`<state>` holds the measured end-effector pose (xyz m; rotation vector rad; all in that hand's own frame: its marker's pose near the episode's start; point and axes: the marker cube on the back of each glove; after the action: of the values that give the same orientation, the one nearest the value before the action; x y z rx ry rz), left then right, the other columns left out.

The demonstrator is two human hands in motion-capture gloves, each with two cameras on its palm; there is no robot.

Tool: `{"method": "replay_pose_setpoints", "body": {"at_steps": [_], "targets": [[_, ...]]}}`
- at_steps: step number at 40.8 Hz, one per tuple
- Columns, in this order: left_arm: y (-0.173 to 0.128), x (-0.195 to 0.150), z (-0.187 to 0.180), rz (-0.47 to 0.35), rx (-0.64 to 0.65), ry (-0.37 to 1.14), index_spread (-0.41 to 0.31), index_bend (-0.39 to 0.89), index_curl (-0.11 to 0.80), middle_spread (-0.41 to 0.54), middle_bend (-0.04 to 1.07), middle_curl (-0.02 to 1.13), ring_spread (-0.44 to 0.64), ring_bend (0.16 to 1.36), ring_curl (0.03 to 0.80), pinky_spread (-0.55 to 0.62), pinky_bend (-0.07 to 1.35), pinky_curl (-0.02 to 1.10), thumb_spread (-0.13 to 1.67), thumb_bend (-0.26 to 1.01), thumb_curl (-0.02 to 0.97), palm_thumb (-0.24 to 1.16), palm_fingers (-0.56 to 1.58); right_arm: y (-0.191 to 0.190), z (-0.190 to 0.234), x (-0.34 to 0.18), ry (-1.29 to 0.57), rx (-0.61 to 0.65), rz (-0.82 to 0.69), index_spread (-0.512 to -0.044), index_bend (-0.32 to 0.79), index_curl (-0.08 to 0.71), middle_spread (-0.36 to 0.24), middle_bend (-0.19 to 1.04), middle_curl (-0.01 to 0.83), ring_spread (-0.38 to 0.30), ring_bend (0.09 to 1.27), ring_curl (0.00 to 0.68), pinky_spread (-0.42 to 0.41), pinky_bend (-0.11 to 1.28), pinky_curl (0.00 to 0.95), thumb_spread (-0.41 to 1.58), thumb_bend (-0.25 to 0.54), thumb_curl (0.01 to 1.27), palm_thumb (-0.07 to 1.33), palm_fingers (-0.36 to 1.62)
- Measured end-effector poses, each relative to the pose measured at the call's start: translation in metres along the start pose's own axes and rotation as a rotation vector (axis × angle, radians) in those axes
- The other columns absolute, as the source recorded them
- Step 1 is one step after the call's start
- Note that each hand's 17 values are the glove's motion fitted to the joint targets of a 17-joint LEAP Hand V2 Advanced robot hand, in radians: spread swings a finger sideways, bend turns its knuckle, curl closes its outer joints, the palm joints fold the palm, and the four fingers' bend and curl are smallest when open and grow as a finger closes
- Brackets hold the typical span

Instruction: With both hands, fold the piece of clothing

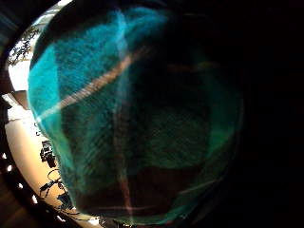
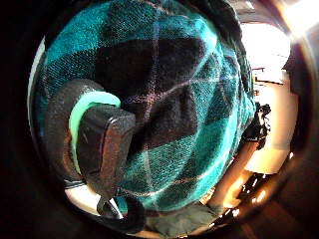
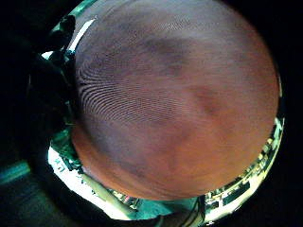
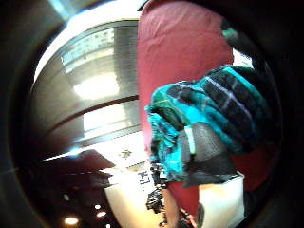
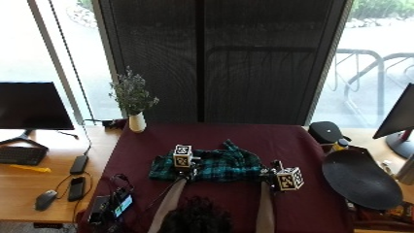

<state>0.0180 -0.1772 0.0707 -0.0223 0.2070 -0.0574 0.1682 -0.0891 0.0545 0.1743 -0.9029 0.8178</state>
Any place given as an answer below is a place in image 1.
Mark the teal plaid cloth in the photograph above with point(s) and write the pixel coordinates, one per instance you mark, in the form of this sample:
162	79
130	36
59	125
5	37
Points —
95	104

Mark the black device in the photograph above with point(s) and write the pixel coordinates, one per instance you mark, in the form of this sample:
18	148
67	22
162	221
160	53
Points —
48	155

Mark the dark leafy plant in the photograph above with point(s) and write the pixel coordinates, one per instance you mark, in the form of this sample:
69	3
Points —
22	50

